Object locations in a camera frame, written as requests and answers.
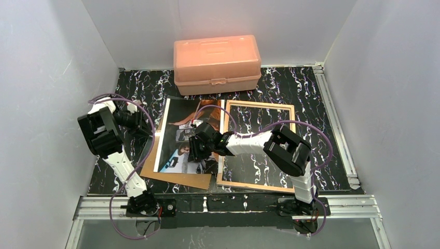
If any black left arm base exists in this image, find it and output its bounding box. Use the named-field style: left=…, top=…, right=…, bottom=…
left=120, top=191, right=176, bottom=217

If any translucent orange plastic box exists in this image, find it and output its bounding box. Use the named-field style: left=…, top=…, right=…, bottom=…
left=173, top=35, right=262, bottom=95

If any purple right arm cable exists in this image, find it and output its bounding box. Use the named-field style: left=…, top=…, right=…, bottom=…
left=193, top=104, right=334, bottom=237

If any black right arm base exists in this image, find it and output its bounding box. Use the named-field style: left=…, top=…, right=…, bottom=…
left=276, top=197, right=331, bottom=219

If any brown cardboard backing board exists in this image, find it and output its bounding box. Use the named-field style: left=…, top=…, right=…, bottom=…
left=140, top=118, right=212, bottom=190

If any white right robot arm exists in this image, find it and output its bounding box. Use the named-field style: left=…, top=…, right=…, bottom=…
left=188, top=122, right=317, bottom=204

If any printed photo with white border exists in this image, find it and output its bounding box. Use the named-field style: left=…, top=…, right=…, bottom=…
left=153, top=98, right=226, bottom=175

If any white wooden picture frame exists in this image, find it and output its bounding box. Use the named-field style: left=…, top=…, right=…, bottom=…
left=216, top=100, right=295, bottom=193

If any aluminium right side rail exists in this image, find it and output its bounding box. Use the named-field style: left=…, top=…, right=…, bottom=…
left=312, top=63, right=361, bottom=190

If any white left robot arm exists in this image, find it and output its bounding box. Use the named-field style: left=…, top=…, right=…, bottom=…
left=77, top=96, right=154, bottom=200

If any aluminium rail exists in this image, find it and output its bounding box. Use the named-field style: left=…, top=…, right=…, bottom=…
left=312, top=63, right=361, bottom=190
left=74, top=193, right=382, bottom=219

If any aluminium front rail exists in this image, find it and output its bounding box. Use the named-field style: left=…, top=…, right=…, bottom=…
left=74, top=193, right=382, bottom=219

